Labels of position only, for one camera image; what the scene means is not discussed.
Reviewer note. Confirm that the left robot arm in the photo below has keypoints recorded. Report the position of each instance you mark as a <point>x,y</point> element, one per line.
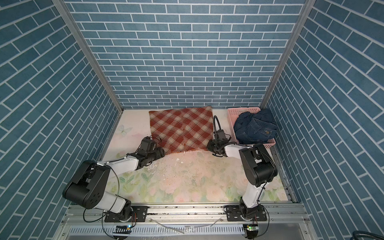
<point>87,187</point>

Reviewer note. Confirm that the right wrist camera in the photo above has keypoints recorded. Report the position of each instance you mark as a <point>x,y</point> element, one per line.
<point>220,135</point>

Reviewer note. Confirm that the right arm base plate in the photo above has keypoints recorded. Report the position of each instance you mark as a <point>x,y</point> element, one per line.
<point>236,213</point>

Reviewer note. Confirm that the right green circuit board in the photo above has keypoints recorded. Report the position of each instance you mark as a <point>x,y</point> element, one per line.
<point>251,231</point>

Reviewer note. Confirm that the aluminium mounting rail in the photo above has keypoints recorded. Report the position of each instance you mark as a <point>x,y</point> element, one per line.
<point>189,214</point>

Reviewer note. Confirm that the green circuit board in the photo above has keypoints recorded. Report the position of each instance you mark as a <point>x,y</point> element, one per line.
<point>251,231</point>
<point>122,230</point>

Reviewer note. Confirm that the pink plastic basket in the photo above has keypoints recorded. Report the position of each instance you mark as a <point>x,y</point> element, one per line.
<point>233,114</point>

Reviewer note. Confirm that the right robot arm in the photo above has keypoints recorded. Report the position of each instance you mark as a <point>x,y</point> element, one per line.
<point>259,169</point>

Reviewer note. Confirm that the left green circuit board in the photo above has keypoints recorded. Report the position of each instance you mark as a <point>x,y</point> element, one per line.
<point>122,230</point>

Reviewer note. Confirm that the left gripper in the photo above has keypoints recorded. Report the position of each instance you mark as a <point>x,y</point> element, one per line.
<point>159,152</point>

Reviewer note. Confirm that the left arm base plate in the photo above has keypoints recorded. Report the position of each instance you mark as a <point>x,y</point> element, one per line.
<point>133,214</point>

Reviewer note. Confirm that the red plaid skirt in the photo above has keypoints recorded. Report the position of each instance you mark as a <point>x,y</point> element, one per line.
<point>183,130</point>

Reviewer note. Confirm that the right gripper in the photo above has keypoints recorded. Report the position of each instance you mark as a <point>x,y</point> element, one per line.
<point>209,146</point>

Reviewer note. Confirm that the blue denim skirt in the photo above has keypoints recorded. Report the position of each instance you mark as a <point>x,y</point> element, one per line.
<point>254,128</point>

